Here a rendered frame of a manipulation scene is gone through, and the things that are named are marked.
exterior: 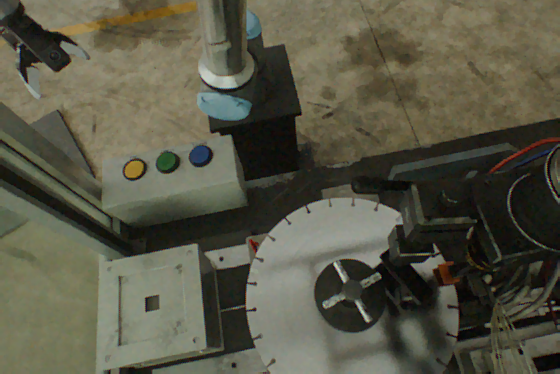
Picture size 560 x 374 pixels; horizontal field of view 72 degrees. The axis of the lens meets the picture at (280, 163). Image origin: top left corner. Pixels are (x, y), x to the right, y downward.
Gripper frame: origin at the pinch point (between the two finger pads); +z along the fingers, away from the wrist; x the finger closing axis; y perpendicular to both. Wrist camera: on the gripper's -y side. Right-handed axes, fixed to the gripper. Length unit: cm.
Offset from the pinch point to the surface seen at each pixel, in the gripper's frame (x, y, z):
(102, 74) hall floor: -27, 94, 91
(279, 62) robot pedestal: -44, -27, 16
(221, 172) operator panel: -5.7, -45.5, 1.2
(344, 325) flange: 2, -81, -5
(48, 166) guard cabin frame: 14.8, -29.1, -13.9
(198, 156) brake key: -5.1, -39.6, 0.3
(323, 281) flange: -1, -75, -5
